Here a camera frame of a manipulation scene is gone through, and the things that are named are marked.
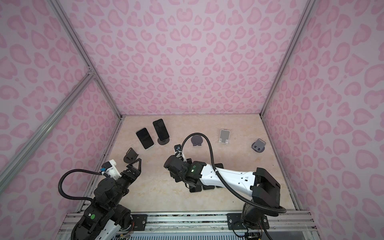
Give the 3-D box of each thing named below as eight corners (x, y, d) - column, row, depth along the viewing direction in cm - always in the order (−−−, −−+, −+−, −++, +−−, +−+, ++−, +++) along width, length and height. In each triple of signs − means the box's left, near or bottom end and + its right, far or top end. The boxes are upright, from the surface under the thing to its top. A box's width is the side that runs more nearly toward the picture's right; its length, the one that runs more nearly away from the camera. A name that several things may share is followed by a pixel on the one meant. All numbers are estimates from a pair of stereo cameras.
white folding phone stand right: (217, 143, 105) (218, 137, 100) (219, 134, 110) (220, 128, 105) (227, 145, 104) (229, 139, 99) (229, 136, 109) (230, 130, 104)
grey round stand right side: (258, 154, 100) (261, 149, 95) (250, 148, 103) (253, 142, 98) (264, 149, 102) (268, 144, 97) (256, 143, 106) (259, 137, 100)
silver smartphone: (162, 145, 104) (157, 131, 93) (157, 135, 110) (152, 121, 98) (170, 141, 106) (167, 127, 94) (165, 132, 112) (161, 118, 100)
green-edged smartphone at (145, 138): (146, 151, 101) (139, 138, 90) (141, 144, 105) (135, 131, 94) (155, 146, 104) (149, 133, 93) (150, 139, 108) (145, 126, 97)
